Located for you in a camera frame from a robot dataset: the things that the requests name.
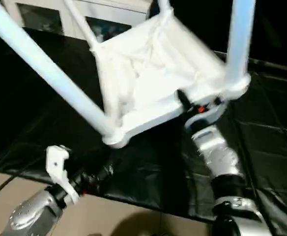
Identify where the black work mat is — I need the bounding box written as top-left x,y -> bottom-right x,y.
0,27 -> 287,236

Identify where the long black bar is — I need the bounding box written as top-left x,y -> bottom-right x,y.
249,58 -> 287,75

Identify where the white compartment tray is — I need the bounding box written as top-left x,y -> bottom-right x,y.
92,12 -> 252,148

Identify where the white glass-door cabinet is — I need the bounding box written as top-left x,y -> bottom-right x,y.
1,0 -> 155,44

